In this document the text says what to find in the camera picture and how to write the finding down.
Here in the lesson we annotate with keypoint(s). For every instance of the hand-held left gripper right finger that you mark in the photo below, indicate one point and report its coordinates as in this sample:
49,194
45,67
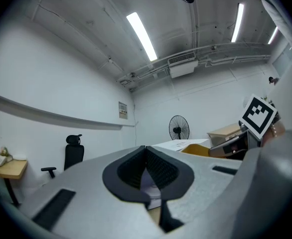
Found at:
205,183

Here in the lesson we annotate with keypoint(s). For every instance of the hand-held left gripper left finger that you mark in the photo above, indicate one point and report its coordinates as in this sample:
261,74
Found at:
86,195

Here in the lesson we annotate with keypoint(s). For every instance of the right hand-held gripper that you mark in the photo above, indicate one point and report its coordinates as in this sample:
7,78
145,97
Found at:
258,116

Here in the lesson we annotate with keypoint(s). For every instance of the person's right forearm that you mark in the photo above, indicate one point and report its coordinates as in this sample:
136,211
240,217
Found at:
281,129

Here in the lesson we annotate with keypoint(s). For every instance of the white-legged wooden desk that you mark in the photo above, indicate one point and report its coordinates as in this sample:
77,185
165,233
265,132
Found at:
225,131

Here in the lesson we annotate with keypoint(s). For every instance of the black mesh office chair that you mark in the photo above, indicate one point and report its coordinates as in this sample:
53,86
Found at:
73,153

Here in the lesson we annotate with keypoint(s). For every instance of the black standing fan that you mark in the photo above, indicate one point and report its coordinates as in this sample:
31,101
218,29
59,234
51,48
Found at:
179,128

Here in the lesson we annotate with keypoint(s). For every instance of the small wooden side desk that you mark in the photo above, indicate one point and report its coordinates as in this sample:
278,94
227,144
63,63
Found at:
9,169

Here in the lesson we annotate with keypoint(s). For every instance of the white ceiling air conditioner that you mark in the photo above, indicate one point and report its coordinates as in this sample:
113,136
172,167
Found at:
183,67

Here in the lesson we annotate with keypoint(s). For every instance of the small potted plant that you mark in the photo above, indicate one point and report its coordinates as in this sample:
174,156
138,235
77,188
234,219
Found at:
5,152

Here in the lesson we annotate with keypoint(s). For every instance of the white ceiling pipes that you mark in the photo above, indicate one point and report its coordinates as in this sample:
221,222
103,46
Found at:
210,50

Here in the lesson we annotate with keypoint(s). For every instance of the long ceiling light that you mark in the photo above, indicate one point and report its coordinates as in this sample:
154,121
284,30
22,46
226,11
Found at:
273,35
141,35
237,22

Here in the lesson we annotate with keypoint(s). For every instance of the person's white printed shirt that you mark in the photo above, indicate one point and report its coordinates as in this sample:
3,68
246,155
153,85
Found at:
284,21

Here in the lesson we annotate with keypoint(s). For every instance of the grey wall rail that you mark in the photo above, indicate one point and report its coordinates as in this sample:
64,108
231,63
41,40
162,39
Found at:
48,114

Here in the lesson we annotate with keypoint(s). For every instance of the white wall panel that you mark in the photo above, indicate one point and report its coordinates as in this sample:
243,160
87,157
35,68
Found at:
123,110

